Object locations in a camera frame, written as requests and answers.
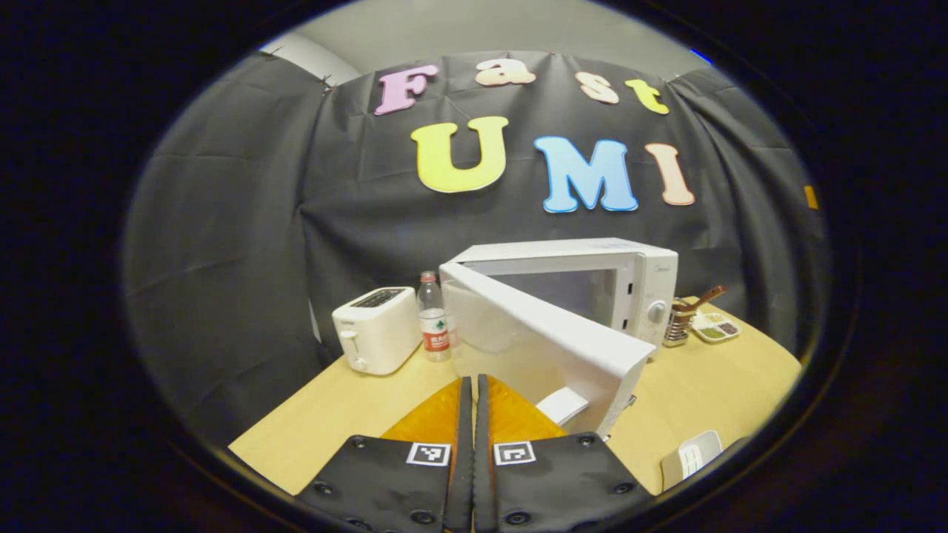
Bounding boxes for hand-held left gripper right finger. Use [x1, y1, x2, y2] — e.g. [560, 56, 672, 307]
[474, 374, 656, 533]

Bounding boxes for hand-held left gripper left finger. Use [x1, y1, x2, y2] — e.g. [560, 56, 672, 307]
[296, 376, 475, 533]

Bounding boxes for white microwave oven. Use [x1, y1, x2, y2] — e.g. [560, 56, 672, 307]
[438, 237, 679, 441]

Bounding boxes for red label water bottle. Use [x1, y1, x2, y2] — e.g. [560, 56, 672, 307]
[417, 271, 453, 363]

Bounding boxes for white toaster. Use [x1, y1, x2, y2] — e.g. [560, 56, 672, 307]
[331, 286, 421, 376]

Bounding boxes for white plate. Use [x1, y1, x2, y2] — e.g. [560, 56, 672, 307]
[659, 430, 724, 491]

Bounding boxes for white divided dish with beans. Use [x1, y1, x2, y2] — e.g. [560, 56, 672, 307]
[690, 312, 741, 344]

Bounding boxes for brown spoon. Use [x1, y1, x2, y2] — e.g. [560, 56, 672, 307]
[672, 285, 728, 313]

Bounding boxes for metal wire utensil holder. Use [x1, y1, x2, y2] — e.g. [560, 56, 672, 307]
[663, 296, 693, 349]

